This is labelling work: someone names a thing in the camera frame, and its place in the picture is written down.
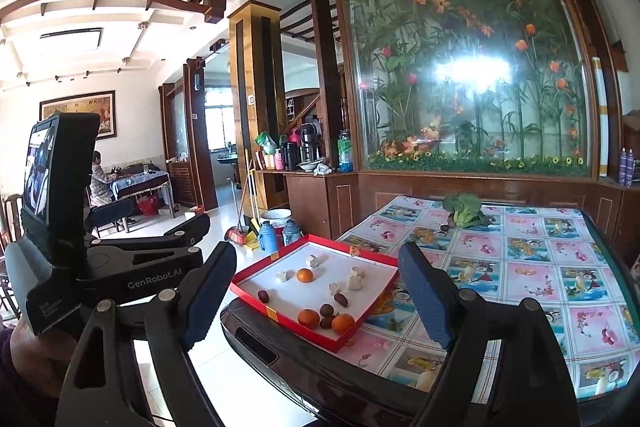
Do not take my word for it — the dark red date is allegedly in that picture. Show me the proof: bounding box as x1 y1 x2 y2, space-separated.
257 291 269 303
320 317 333 329
334 293 348 308

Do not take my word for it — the orange tangerine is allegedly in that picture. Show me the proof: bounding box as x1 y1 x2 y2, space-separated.
297 309 320 331
331 313 355 336
296 268 314 284

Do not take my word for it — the brown kiwi fruit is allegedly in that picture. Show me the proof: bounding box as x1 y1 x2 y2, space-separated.
320 303 334 317

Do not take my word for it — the operator left hand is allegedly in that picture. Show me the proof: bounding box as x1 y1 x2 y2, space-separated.
10 317 76 398

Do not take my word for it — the red dustpan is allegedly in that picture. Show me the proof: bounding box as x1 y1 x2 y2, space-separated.
224 227 248 245

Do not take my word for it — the seated person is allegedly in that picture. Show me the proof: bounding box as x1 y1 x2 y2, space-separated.
89 150 117 207

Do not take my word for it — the white bucket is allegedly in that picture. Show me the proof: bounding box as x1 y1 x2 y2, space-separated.
260 208 292 228

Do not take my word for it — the grey blue thermos jug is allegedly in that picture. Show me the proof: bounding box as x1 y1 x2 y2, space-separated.
282 219 303 246

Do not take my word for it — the wooden low cabinet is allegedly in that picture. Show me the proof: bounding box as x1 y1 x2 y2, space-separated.
254 167 640 258

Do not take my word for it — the fruit pattern tablecloth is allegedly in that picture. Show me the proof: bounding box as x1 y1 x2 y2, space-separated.
337 196 639 401

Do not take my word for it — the red white tray box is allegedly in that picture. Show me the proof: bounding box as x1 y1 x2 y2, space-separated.
230 235 398 352

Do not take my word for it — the black thermos flask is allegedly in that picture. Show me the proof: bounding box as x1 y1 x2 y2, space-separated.
299 124 321 162

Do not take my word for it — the green label water bottle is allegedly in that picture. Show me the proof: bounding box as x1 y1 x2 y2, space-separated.
337 129 354 172

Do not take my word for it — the green leafy vegetable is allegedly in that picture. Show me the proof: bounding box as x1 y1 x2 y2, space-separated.
442 193 492 229

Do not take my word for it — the wooden pillar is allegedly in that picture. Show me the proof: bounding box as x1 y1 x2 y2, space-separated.
229 0 288 178

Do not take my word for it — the purple bottle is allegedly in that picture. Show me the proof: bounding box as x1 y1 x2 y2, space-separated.
625 150 634 187
617 147 627 186

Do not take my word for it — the floral glass partition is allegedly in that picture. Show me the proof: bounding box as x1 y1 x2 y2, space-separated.
336 0 600 178

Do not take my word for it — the phone on gripper mount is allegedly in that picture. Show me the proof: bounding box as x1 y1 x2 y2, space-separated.
21 113 100 265

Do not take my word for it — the framed wall painting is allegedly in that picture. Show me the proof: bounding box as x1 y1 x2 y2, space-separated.
39 90 117 140

